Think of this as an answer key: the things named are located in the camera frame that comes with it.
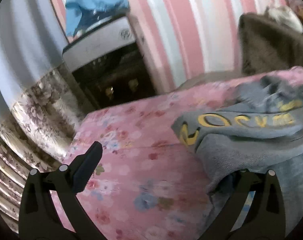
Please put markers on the grey denim pants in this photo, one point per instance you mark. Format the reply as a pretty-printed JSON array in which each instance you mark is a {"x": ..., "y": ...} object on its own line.
[{"x": 249, "y": 145}]

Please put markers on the silver and black appliance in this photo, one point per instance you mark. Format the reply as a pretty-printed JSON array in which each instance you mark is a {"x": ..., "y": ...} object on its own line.
[{"x": 109, "y": 62}]

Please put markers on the white fluffy cloth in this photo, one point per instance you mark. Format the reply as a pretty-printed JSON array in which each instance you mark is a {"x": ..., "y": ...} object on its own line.
[{"x": 286, "y": 17}]

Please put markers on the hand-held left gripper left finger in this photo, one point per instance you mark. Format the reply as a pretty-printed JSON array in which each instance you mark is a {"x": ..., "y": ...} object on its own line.
[{"x": 85, "y": 166}]

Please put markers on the blue cloth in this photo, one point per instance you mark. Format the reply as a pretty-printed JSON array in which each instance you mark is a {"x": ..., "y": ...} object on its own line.
[{"x": 91, "y": 3}]

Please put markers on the floral patterned curtain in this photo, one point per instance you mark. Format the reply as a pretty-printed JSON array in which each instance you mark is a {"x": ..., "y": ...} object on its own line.
[{"x": 34, "y": 120}]

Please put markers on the grey-brown blanket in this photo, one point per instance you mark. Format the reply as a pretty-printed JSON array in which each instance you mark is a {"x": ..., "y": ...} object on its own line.
[{"x": 271, "y": 47}]

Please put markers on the pink floral bed sheet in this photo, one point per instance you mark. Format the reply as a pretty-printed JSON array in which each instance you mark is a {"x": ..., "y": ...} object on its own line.
[{"x": 146, "y": 155}]

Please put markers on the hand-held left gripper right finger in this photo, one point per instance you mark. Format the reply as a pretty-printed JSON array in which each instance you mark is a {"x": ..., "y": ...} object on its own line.
[{"x": 241, "y": 188}]

